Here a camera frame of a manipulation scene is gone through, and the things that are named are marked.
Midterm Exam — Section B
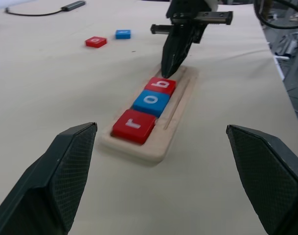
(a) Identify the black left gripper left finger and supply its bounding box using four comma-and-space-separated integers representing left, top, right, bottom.
0, 122, 98, 235

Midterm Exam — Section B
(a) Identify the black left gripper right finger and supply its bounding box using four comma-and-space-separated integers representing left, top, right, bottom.
226, 124, 298, 235

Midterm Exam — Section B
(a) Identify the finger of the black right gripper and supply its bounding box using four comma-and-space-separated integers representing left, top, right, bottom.
170, 22, 197, 76
161, 23, 184, 79

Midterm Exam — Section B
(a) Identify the red letter block b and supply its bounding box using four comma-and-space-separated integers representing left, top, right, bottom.
144, 76, 177, 95

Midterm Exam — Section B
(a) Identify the blue letter block t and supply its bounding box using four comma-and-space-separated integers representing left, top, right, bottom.
115, 29, 132, 40

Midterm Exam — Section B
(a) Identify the blue letter block o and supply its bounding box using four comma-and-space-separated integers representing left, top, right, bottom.
132, 90, 171, 118

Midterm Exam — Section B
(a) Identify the red letter block o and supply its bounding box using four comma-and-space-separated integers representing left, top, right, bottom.
85, 36, 108, 49

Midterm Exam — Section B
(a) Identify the wooden letter tray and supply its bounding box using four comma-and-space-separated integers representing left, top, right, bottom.
99, 65, 199, 167

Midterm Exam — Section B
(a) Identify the red letter block r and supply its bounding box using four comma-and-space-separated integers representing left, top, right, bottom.
112, 109, 157, 145

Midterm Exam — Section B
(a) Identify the beige table cloth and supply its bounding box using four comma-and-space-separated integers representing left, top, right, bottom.
0, 0, 298, 235

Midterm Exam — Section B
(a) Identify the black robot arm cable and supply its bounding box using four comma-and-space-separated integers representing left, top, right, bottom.
253, 0, 298, 29

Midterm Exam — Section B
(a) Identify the grey metal frame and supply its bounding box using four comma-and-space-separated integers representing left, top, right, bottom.
273, 31, 298, 62

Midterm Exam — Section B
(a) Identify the grey usb hub with cable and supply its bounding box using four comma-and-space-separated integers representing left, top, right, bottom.
5, 0, 86, 17

